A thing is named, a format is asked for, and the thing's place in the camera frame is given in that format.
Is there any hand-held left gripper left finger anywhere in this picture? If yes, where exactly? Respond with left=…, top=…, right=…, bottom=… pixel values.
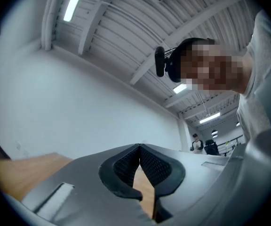
left=22, top=143, right=153, bottom=226

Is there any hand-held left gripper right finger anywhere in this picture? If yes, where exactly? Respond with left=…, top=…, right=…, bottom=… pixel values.
left=139, top=143, right=230, bottom=224

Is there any black office chair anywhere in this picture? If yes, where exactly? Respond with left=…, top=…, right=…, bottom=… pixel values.
left=204, top=139, right=221, bottom=156

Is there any long ceiling light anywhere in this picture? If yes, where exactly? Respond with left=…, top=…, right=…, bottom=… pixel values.
left=173, top=83, right=188, bottom=95
left=199, top=112, right=221, bottom=124
left=63, top=0, right=89, bottom=23

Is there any person's head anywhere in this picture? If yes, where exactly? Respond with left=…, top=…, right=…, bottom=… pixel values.
left=179, top=39, right=254, bottom=97

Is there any person's grey shirt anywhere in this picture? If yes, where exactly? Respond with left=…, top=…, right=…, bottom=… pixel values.
left=236, top=8, right=271, bottom=147

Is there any black head camera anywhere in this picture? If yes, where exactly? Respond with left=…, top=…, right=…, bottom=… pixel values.
left=154, top=46, right=167, bottom=78

